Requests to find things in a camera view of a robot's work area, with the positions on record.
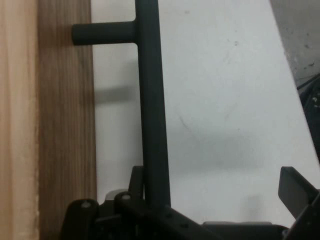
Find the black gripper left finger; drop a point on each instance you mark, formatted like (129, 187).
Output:
(130, 220)

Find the black object on floor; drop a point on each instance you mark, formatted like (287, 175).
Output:
(312, 112)

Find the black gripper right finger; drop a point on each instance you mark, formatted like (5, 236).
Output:
(300, 200)

